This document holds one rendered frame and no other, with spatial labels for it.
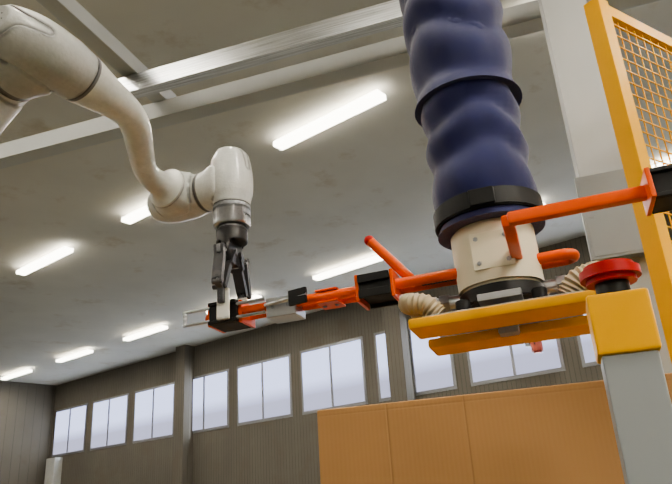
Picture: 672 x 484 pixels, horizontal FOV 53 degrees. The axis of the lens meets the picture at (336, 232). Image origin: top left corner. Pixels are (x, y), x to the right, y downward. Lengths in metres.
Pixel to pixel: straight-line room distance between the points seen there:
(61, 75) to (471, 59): 0.81
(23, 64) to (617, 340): 1.02
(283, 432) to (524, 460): 11.27
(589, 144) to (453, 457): 1.60
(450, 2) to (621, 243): 1.10
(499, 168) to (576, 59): 1.38
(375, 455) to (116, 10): 4.20
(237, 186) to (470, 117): 0.56
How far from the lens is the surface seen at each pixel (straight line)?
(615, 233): 2.36
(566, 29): 2.80
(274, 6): 4.89
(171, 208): 1.68
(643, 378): 0.82
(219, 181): 1.62
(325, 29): 3.76
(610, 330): 0.82
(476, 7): 1.59
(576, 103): 2.62
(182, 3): 4.90
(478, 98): 1.47
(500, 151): 1.40
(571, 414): 1.16
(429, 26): 1.58
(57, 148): 4.90
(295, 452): 12.14
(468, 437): 1.17
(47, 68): 1.30
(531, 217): 1.15
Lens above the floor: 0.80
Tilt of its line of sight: 22 degrees up
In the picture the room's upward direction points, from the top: 4 degrees counter-clockwise
